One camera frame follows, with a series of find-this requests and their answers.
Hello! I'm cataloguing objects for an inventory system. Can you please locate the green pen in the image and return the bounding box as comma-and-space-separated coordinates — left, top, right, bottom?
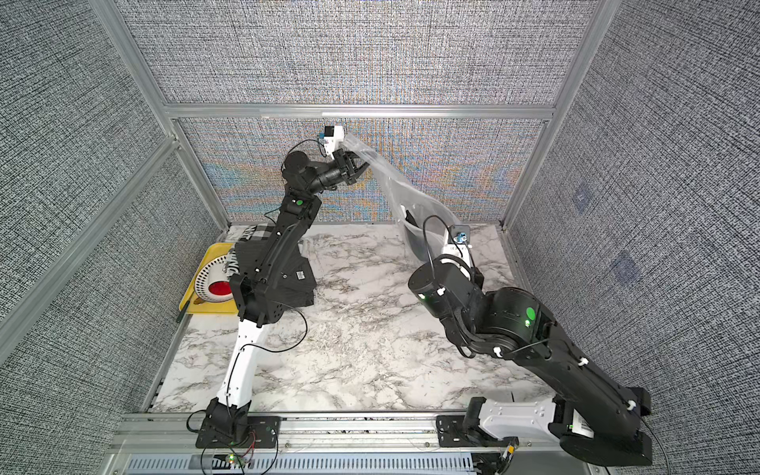
175, 300, 190, 324

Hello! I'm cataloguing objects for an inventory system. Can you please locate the clear vacuum bag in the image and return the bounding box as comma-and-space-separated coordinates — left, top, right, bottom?
344, 133, 461, 251

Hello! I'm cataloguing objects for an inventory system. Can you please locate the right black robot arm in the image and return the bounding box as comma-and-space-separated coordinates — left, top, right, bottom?
408, 256, 653, 467

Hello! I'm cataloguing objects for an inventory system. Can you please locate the black white checkered cloth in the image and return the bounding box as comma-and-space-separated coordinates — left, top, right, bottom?
239, 223, 275, 241

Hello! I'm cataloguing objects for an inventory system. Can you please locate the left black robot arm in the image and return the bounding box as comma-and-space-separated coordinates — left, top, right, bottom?
207, 148, 369, 433

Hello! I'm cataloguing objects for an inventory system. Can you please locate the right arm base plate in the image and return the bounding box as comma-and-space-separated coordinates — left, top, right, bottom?
435, 415, 520, 448

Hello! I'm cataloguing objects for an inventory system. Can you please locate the black shirt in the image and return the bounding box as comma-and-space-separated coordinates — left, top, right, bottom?
401, 205, 445, 261

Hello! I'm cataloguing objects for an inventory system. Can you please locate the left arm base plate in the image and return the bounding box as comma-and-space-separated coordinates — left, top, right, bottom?
195, 416, 282, 449

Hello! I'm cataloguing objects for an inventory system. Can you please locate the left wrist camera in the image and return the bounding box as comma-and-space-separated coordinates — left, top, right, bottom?
321, 126, 346, 154

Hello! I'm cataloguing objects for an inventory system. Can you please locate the aluminium front rail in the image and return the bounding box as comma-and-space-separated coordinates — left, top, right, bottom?
103, 410, 616, 475

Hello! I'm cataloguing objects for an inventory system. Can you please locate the yellow tray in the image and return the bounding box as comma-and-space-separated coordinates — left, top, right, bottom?
179, 243, 237, 315

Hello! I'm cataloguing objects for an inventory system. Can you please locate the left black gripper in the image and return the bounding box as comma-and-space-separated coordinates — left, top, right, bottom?
306, 153, 375, 199

